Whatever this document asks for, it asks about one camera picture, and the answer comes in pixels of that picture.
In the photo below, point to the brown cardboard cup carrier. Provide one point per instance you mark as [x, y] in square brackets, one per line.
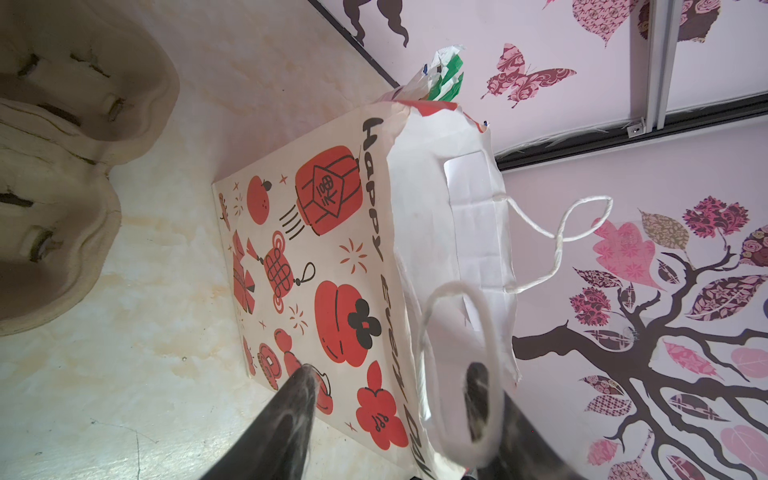
[83, 89]

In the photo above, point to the pink cup of straws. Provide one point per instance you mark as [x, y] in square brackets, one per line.
[440, 80]

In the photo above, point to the aluminium crossbar back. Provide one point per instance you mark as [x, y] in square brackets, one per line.
[664, 26]

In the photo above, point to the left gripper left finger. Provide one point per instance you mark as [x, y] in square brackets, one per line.
[276, 444]

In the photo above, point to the red white paper gift bag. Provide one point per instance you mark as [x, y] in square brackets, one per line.
[376, 249]

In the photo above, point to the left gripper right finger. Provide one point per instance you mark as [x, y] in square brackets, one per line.
[523, 453]

